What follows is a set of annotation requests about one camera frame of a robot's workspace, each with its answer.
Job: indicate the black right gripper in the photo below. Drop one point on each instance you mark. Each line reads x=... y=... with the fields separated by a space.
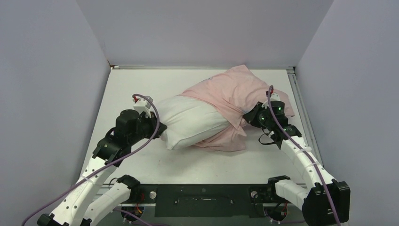
x=252 y=117

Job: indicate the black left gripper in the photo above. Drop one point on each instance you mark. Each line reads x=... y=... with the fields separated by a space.
x=152 y=122

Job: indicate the white pillow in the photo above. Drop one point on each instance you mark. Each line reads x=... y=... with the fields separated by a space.
x=189 y=121

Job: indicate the purple pink printed pillowcase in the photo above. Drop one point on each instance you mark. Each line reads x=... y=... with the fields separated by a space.
x=232 y=93

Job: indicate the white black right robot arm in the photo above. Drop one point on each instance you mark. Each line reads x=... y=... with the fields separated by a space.
x=325 y=201

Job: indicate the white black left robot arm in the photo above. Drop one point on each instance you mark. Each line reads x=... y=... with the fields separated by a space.
x=106 y=158

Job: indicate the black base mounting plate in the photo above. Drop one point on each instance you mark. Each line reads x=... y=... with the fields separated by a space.
x=206 y=200

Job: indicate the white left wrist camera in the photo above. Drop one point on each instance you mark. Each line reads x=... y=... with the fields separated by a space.
x=142 y=105

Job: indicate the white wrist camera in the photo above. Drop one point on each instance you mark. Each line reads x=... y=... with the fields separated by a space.
x=270 y=96
x=142 y=105

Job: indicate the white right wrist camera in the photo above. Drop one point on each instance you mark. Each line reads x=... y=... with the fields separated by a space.
x=270 y=96

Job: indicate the aluminium frame rail right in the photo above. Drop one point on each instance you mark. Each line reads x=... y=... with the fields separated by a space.
x=307 y=124

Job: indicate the metal rail at back wall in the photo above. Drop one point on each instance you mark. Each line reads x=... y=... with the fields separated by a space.
x=148 y=67

